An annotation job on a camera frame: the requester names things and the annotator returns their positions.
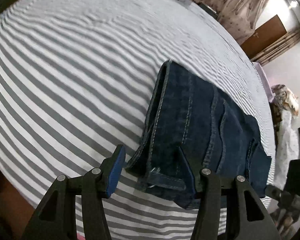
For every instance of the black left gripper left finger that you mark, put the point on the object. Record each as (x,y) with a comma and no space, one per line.
(55,217)

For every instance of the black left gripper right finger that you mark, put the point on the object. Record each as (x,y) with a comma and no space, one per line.
(229,208)

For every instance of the dark blue denim jeans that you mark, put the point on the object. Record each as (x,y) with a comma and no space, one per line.
(190,125)

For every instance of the white dotted cloth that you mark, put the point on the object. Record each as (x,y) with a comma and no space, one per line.
(288,146)

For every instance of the pile of mixed clothes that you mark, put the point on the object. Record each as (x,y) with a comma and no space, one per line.
(285,99)

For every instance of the grey white striped bed sheet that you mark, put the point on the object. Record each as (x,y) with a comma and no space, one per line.
(76,80)

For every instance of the lilac folded cloth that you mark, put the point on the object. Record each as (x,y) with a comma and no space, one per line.
(264,80)

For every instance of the brown wooden door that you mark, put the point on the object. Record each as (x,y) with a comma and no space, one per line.
(264,36)

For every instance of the pink patterned curtain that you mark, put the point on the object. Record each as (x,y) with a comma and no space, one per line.
(238,17)

